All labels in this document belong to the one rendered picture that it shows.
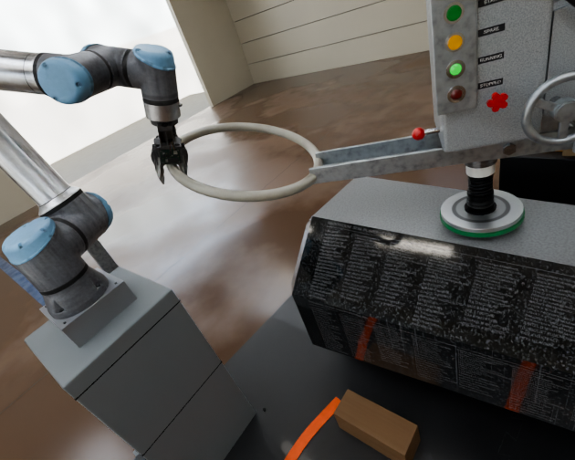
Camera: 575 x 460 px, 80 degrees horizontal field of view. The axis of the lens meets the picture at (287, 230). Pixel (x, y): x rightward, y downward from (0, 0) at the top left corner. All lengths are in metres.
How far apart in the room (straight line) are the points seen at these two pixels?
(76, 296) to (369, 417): 1.13
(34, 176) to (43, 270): 0.30
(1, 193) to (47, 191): 5.93
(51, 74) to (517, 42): 0.93
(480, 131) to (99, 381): 1.23
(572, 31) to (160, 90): 0.87
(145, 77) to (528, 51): 0.82
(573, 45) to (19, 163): 1.41
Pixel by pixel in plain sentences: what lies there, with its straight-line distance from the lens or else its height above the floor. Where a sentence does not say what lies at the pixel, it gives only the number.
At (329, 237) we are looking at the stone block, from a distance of 1.31.
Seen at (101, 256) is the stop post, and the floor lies 0.61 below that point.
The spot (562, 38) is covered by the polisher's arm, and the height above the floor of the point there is 1.30.
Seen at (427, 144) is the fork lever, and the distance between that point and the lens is 1.09.
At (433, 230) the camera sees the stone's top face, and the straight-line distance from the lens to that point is 1.17.
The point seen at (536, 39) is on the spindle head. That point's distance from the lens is 0.89.
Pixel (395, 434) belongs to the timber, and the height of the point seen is 0.14.
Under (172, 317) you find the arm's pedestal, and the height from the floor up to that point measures 0.76.
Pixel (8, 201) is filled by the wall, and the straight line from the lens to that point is 7.26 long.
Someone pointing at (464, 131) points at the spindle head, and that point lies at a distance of 0.92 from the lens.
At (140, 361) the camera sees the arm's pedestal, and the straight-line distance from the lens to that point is 1.28.
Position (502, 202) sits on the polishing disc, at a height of 0.86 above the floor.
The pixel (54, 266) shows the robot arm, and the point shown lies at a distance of 1.21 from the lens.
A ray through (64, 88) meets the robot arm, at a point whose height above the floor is 1.51.
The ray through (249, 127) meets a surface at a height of 1.19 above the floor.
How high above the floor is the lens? 1.51
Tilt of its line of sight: 32 degrees down
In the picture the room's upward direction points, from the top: 20 degrees counter-clockwise
